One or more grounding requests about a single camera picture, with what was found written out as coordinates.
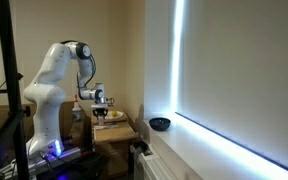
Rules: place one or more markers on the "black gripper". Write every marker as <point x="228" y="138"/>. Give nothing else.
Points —
<point x="100" y="111"/>

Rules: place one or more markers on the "small orange-label pill bottle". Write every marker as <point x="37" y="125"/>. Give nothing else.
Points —
<point x="101" y="120"/>

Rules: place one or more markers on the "spray bottle with red trigger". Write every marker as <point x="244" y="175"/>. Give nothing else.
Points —
<point x="76" y="111"/>

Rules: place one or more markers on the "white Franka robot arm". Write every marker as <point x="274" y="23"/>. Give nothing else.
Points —
<point x="47" y="100"/>

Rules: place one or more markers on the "aluminium robot base rails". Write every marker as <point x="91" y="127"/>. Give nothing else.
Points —
<point x="67" y="155"/>

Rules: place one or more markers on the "dark blue bowl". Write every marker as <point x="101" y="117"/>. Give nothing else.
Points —
<point x="159" y="124"/>

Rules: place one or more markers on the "yellow lemon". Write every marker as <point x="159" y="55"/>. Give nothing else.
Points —
<point x="114" y="114"/>

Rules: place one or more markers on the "white round plate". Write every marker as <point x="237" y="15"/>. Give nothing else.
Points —
<point x="119" y="115"/>

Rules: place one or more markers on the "brown leather sofa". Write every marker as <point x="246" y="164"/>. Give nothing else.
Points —
<point x="69" y="123"/>

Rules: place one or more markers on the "light wooden nightstand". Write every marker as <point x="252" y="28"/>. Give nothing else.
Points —
<point x="112" y="160"/>

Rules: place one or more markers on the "black base mat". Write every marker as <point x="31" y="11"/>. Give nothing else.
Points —
<point x="90" y="165"/>

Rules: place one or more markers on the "small black bundle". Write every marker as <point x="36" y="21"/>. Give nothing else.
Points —
<point x="140" y="145"/>

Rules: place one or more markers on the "white window sill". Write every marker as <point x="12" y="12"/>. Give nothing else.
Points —
<point x="197" y="150"/>

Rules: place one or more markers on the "black metal camera stand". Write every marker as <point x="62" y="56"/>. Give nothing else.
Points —
<point x="12" y="83"/>

